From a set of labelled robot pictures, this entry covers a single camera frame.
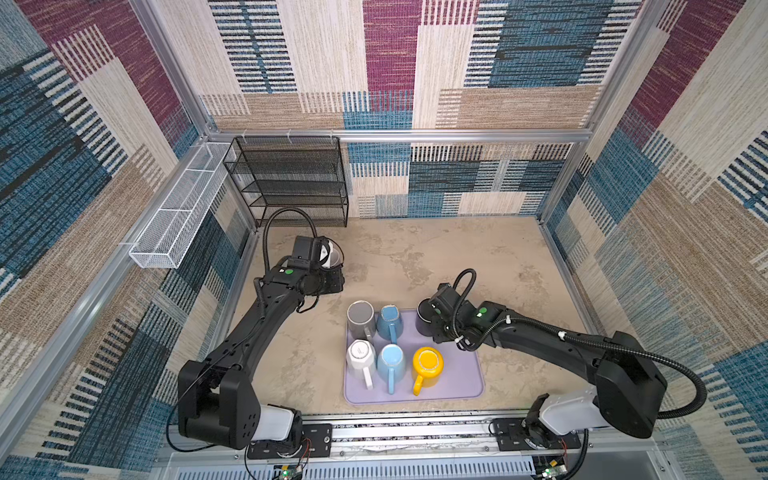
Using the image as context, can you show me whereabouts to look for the black mug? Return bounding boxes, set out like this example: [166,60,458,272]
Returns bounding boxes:
[415,299,439,338]

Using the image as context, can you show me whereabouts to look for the teal blue patterned mug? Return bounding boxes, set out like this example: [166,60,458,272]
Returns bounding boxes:
[376,304,404,344]

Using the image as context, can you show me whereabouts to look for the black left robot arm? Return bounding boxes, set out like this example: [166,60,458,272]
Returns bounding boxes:
[177,236,344,454]

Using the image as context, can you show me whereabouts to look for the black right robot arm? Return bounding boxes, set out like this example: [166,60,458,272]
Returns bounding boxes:
[417,283,667,446]

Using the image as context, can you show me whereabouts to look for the yellow mug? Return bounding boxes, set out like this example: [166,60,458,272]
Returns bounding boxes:
[411,347,444,396]

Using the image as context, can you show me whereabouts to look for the grey mug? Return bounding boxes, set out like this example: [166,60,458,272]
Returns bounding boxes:
[346,300,376,343]

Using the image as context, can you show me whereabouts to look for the light blue mug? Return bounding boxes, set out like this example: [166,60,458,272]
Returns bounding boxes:
[376,344,406,395]

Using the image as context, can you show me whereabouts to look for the white mug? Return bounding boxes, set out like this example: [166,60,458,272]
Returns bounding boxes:
[346,339,376,390]

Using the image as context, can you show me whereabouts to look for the lavender silicone tray mat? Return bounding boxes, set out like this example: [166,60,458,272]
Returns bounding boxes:
[343,307,485,405]

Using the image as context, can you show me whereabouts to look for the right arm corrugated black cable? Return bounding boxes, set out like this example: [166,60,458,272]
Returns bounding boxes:
[449,268,709,420]

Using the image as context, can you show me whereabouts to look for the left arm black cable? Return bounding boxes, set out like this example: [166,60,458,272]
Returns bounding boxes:
[254,207,319,313]

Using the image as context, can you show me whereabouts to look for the black wire mesh shelf rack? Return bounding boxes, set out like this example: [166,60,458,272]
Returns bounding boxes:
[223,136,349,227]

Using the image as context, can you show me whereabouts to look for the aluminium front rail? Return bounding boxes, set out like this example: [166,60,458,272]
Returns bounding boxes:
[150,410,684,479]

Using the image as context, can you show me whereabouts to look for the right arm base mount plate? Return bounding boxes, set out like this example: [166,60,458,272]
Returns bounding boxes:
[488,417,582,452]

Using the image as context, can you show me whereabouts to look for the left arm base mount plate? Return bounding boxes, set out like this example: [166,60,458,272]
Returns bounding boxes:
[246,423,333,460]

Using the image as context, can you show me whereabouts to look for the white wire mesh basket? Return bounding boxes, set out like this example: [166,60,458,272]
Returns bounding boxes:
[129,142,229,269]

